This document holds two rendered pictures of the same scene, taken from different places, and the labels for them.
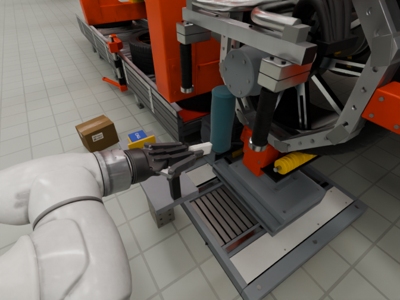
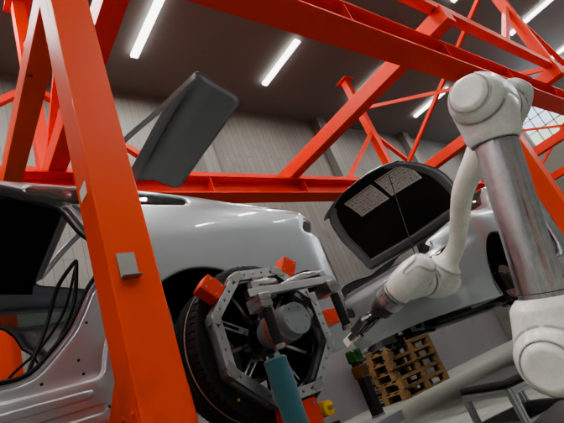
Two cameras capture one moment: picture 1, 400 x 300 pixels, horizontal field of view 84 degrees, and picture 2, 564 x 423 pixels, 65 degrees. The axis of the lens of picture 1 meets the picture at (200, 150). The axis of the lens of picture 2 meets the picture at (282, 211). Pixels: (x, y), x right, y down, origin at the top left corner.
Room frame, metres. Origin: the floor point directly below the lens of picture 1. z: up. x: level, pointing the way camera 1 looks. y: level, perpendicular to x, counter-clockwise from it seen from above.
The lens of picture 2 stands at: (0.82, 1.59, 0.59)
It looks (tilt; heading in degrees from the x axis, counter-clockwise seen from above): 22 degrees up; 259
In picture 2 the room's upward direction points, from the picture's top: 22 degrees counter-clockwise
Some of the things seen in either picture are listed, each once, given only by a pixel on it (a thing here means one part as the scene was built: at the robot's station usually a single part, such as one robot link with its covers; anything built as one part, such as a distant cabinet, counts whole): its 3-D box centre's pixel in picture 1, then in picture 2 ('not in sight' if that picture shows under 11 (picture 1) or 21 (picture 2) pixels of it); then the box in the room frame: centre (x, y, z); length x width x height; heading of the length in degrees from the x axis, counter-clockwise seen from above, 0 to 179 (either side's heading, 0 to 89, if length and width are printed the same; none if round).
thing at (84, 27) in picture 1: (113, 29); not in sight; (3.87, 1.36, 0.20); 1.00 x 0.86 x 0.39; 32
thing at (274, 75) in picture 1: (284, 69); (326, 289); (0.42, -0.16, 0.93); 0.09 x 0.05 x 0.05; 122
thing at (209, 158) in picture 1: (234, 134); not in sight; (1.09, -0.22, 0.26); 0.42 x 0.18 x 0.35; 122
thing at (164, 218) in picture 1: (158, 193); not in sight; (0.67, 0.21, 0.21); 0.10 x 0.10 x 0.42; 32
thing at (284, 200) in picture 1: (279, 163); not in sight; (0.76, -0.39, 0.32); 0.40 x 0.30 x 0.28; 32
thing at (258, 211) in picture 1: (263, 181); not in sight; (0.81, -0.36, 0.13); 0.50 x 0.36 x 0.10; 32
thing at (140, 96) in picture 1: (160, 69); not in sight; (2.39, 0.44, 0.14); 2.47 x 0.85 x 0.27; 32
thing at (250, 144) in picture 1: (263, 118); (340, 310); (0.40, -0.14, 0.83); 0.04 x 0.04 x 0.16
